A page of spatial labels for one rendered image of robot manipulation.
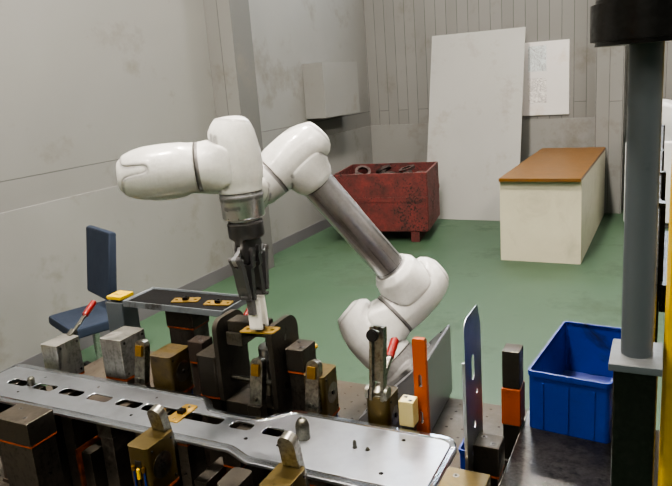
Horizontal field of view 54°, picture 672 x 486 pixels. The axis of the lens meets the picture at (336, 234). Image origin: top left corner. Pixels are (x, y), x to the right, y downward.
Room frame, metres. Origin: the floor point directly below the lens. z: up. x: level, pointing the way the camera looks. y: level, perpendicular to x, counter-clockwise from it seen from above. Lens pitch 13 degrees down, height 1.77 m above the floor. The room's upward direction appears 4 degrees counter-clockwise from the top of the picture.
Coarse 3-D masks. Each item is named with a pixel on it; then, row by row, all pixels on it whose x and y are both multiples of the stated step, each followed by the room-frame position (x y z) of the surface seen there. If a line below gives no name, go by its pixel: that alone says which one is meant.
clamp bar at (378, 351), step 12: (372, 336) 1.39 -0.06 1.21; (384, 336) 1.41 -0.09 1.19; (372, 348) 1.42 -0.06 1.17; (384, 348) 1.41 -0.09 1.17; (372, 360) 1.41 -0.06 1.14; (384, 360) 1.40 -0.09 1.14; (372, 372) 1.41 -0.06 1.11; (384, 372) 1.40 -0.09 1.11; (372, 384) 1.40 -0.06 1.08; (384, 384) 1.40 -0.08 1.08; (372, 396) 1.40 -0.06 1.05
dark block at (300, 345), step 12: (288, 348) 1.56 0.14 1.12; (300, 348) 1.55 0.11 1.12; (312, 348) 1.58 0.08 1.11; (288, 360) 1.56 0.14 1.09; (300, 360) 1.54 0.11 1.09; (288, 372) 1.56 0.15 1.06; (300, 372) 1.54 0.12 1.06; (300, 384) 1.55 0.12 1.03; (300, 396) 1.55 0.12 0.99; (300, 408) 1.55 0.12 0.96
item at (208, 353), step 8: (200, 352) 1.67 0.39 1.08; (208, 352) 1.67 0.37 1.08; (200, 360) 1.65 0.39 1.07; (208, 360) 1.64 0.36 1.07; (200, 368) 1.65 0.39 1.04; (208, 368) 1.64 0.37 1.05; (200, 376) 1.65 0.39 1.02; (208, 376) 1.64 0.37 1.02; (216, 376) 1.63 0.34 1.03; (200, 384) 1.66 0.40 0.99; (208, 384) 1.64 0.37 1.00; (216, 384) 1.63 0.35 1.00; (208, 392) 1.65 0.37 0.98; (216, 392) 1.63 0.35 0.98; (216, 400) 1.65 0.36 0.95; (216, 408) 1.65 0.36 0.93; (224, 408) 1.65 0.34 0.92; (216, 456) 1.65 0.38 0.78
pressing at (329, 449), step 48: (0, 384) 1.74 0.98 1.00; (48, 384) 1.72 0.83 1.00; (96, 384) 1.70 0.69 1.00; (192, 432) 1.39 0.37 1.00; (240, 432) 1.38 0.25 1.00; (336, 432) 1.35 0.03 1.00; (384, 432) 1.33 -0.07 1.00; (336, 480) 1.17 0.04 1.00; (384, 480) 1.15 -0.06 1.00; (432, 480) 1.14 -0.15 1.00
